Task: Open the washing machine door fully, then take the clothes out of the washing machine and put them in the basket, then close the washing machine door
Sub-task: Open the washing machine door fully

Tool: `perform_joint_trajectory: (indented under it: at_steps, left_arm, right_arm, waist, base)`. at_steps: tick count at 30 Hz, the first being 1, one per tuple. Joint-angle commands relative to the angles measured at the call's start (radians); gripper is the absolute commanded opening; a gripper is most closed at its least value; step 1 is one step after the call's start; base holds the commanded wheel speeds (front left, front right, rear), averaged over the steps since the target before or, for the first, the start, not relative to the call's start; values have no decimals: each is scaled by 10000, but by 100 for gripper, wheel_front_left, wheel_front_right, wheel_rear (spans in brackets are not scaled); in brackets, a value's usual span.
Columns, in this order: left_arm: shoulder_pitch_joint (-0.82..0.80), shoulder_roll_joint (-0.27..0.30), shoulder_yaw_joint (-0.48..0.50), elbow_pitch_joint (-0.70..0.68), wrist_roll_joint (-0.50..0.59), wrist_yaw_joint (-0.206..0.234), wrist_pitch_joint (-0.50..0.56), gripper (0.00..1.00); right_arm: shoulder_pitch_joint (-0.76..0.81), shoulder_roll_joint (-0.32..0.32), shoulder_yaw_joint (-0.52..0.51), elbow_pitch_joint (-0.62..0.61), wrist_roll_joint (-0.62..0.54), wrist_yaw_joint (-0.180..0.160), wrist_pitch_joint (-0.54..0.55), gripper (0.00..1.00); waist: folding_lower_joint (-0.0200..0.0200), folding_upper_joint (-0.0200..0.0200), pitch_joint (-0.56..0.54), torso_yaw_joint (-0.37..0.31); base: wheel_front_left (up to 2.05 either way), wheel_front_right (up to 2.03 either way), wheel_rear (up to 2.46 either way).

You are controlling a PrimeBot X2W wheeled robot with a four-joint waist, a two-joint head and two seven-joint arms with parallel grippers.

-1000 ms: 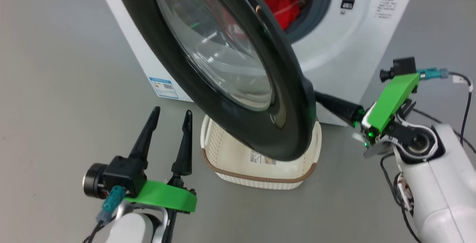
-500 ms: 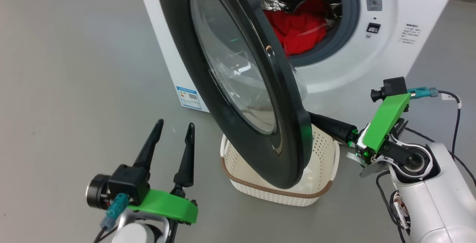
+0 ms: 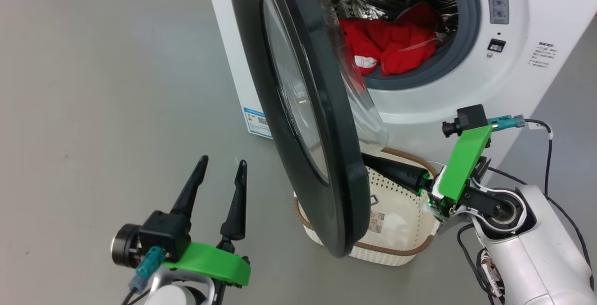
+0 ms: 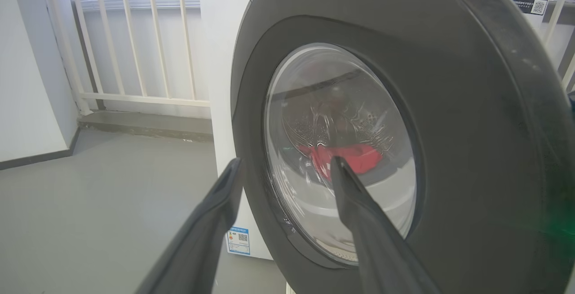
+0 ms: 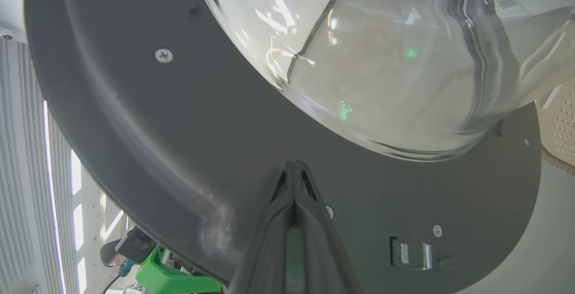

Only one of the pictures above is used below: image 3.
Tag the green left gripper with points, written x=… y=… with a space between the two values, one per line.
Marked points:
x=210 y=260

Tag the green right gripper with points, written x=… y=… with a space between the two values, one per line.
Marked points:
x=466 y=165

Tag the dark round glass washer door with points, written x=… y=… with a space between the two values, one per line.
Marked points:
x=336 y=123

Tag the red garment with white seam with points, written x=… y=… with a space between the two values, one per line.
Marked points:
x=406 y=44

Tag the cream perforated basket brown rim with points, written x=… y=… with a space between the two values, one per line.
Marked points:
x=396 y=211

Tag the grey rubber door gasket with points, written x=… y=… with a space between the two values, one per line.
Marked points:
x=466 y=30

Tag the white front-load washing machine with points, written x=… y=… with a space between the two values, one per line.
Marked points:
x=536 y=11

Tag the blue white energy label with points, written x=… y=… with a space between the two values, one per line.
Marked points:
x=257 y=122

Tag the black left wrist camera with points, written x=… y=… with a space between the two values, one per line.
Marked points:
x=161 y=235

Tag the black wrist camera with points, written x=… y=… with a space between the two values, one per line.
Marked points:
x=468 y=118
x=161 y=235

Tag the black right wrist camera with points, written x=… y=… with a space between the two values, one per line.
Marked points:
x=468 y=118

